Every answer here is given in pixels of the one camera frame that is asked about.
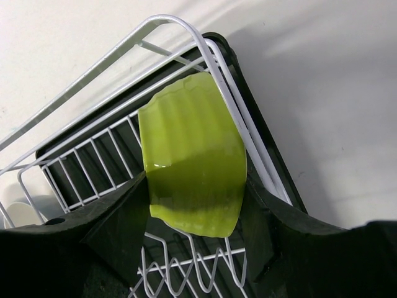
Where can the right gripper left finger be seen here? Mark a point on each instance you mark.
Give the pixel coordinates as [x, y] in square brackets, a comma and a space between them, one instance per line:
[93, 251]

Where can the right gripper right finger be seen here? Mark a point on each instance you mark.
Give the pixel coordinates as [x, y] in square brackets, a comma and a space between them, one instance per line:
[291, 254]

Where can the white bowl near rack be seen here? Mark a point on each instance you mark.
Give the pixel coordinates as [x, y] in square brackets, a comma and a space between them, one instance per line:
[18, 207]

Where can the black drip tray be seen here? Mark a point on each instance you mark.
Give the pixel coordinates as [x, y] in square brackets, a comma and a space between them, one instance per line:
[101, 150]

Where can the white wire dish rack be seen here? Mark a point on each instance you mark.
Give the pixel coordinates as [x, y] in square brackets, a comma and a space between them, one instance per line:
[165, 31]

